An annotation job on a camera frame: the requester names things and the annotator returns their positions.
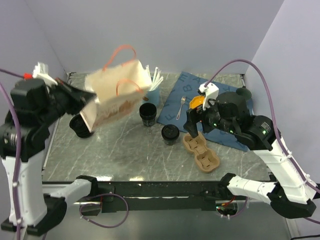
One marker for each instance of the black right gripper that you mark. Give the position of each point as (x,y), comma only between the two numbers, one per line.
(193,116)

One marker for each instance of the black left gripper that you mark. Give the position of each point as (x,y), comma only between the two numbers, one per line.
(80,98)

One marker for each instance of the stack of black lids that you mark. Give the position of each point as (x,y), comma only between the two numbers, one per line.
(78,125)

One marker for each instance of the black takeout coffee cup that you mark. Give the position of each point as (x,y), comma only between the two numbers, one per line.
(170,141)

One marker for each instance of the brown paper takeout bag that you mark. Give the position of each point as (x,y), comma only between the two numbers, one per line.
(119,89)

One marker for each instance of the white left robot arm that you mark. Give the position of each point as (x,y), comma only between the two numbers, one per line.
(30,208)

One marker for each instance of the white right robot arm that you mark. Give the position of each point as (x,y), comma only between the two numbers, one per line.
(291,194)

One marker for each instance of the orange dotted plate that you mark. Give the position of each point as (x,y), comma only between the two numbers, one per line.
(196,102)

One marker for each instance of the blue alphabet placemat cloth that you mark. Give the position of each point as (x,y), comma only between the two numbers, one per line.
(187,85)

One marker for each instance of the silver fork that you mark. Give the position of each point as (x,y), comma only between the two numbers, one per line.
(182,102)

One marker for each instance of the blue straw holder cup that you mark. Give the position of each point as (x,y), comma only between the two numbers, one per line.
(152,96)

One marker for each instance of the brown cardboard cup carrier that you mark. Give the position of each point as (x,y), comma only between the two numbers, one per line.
(205,158)

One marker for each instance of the wrapped white straws bundle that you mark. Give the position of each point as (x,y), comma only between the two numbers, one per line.
(156,78)

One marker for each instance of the dark green mug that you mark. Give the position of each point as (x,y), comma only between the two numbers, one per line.
(244,92)

